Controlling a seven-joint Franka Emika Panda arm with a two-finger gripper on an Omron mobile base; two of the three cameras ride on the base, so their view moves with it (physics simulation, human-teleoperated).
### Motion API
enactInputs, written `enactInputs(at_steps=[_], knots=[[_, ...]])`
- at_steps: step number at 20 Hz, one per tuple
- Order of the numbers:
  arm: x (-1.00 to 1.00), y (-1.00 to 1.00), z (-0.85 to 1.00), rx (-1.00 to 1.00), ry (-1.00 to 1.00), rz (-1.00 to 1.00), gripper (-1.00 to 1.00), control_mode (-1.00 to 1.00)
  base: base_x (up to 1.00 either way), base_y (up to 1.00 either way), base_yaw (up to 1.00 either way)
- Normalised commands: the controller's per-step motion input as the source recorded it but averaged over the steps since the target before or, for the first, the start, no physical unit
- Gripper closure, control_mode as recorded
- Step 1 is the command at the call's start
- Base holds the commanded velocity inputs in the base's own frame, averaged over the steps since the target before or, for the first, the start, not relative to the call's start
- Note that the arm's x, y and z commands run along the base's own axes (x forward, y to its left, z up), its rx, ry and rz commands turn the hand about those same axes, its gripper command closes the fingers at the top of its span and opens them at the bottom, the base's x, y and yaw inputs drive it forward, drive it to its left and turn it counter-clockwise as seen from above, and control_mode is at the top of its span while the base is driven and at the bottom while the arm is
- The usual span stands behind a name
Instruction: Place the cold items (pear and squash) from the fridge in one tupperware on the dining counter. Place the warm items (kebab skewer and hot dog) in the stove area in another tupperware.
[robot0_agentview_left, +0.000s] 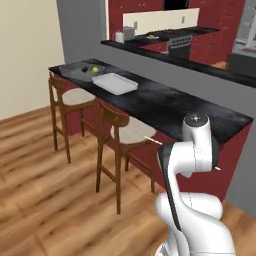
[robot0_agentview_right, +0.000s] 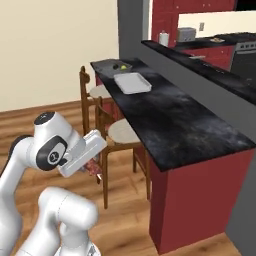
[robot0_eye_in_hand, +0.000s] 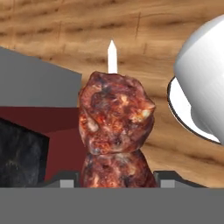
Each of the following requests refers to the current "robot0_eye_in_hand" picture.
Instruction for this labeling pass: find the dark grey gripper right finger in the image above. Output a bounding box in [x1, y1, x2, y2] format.
[153, 170, 207, 189]

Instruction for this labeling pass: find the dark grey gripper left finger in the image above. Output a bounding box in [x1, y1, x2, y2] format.
[37, 171, 81, 189]

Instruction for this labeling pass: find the kebab skewer with meat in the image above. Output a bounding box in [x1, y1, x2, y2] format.
[78, 39, 158, 189]

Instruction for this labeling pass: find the grey counter block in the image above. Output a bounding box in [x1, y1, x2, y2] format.
[0, 46, 83, 109]

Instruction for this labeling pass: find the black stone block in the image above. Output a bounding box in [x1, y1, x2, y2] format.
[0, 117, 50, 188]

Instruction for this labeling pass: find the white round base plate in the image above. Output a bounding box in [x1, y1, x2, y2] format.
[166, 75, 221, 145]

